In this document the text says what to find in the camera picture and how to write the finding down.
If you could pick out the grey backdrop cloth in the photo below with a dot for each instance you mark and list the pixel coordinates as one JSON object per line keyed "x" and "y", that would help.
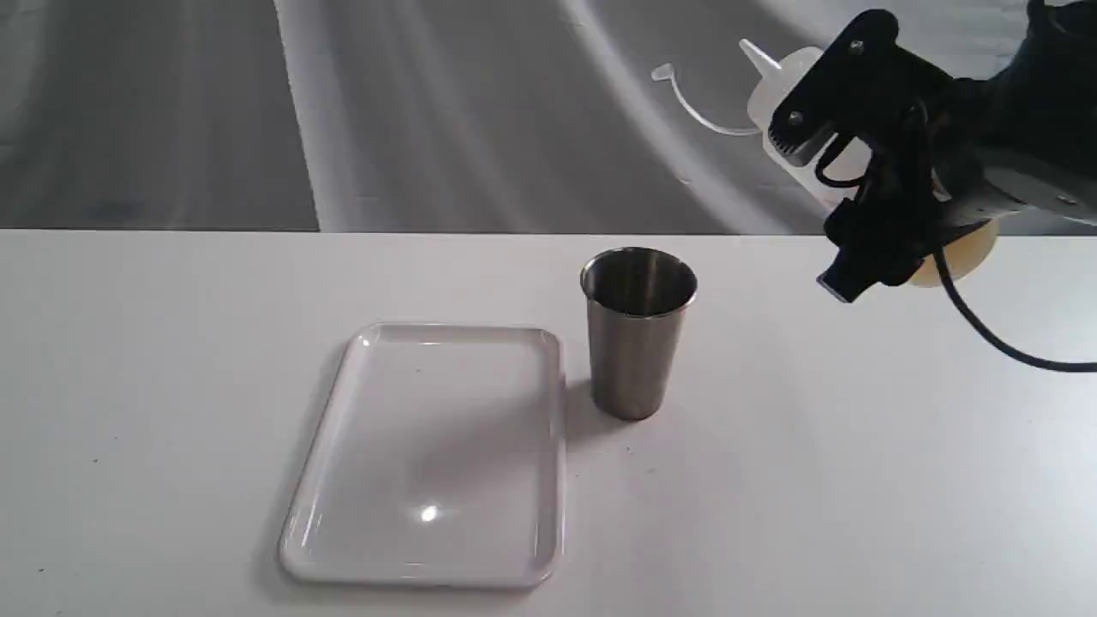
{"x": 588, "y": 117}

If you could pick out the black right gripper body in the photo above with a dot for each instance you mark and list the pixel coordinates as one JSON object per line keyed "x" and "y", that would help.
{"x": 937, "y": 166}

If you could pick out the clear squeeze bottle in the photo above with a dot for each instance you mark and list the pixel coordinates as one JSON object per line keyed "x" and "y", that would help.
{"x": 828, "y": 164}

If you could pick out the white plastic tray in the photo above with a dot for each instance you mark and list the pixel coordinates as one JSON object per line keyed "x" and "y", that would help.
{"x": 438, "y": 461}

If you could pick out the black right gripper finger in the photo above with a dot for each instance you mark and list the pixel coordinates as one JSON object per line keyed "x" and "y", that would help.
{"x": 878, "y": 242}
{"x": 872, "y": 82}

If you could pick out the stainless steel cup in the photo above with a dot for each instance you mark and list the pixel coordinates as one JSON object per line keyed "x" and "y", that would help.
{"x": 636, "y": 301}

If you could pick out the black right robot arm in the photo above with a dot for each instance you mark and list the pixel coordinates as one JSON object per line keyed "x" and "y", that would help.
{"x": 1041, "y": 141}

